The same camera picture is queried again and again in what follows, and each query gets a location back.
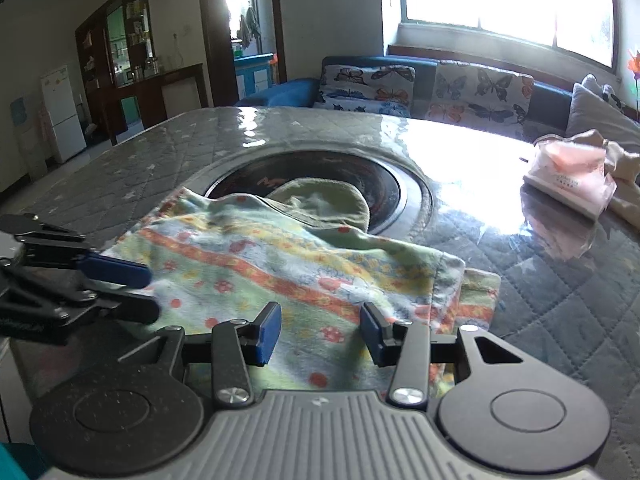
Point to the person's teal clothing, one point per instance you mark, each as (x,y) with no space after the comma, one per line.
(17,462)

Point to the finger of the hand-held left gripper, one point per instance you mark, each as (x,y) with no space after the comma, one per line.
(115,270)
(130,307)

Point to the colourful pinwheel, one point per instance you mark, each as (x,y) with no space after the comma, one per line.
(635,65)

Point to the folded pink cloth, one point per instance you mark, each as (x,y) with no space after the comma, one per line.
(570,175)

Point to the dark wooden cabinet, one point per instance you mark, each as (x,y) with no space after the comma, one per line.
(150,95)

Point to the grey pillow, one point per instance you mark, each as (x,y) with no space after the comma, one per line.
(595,115)

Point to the round black induction cooker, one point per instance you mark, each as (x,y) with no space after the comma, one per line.
(385,185)

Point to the large butterfly print cushion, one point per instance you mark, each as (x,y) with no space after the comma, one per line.
(480,95)

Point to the blue sofa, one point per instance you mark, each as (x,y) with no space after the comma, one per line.
(290,92)

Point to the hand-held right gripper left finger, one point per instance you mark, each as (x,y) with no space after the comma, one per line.
(267,335)

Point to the blue low cabinet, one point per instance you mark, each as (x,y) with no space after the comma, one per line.
(252,77)

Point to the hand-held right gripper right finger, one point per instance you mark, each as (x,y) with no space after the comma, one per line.
(372,335)

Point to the small butterfly print cushion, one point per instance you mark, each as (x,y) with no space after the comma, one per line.
(365,87)

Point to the white plush toy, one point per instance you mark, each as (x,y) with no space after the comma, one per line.
(600,87)

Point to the white refrigerator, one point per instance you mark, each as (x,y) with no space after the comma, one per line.
(62,110)

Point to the green printed garment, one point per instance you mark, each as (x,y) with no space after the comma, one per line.
(280,270)

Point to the pile of beige clothes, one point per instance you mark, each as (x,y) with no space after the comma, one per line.
(625,180)

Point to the dark wooden door frame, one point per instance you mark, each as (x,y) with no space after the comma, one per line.
(212,35)

